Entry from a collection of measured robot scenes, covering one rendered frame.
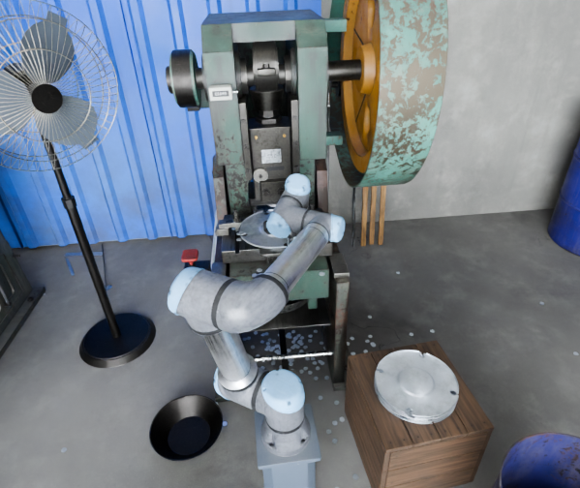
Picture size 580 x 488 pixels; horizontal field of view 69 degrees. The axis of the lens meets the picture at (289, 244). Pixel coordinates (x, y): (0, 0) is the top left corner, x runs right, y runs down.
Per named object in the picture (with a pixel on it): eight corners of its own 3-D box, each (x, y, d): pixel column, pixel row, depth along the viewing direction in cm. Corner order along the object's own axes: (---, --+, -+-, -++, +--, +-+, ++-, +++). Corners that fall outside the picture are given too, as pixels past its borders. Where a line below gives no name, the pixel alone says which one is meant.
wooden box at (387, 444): (473, 482, 160) (495, 427, 141) (377, 504, 154) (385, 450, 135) (424, 394, 193) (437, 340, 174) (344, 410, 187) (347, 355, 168)
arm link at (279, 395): (293, 439, 118) (292, 408, 111) (252, 419, 124) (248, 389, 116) (311, 405, 127) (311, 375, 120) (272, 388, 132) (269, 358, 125)
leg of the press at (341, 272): (357, 389, 197) (371, 221, 147) (332, 391, 196) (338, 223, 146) (325, 270, 273) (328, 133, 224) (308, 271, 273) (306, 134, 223)
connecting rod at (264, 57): (288, 147, 153) (284, 43, 133) (254, 149, 152) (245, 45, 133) (284, 129, 170) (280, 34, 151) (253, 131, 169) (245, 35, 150)
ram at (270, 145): (293, 202, 162) (291, 126, 146) (255, 205, 161) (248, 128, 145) (290, 183, 177) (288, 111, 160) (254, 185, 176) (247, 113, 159)
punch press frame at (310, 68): (331, 356, 193) (342, 26, 119) (236, 364, 191) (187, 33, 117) (310, 256, 259) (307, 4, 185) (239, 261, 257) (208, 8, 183)
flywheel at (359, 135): (478, 120, 111) (442, -123, 120) (402, 125, 109) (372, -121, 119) (397, 191, 182) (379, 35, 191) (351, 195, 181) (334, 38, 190)
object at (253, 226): (231, 218, 176) (231, 217, 175) (297, 205, 183) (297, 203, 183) (250, 256, 153) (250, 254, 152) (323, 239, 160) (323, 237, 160)
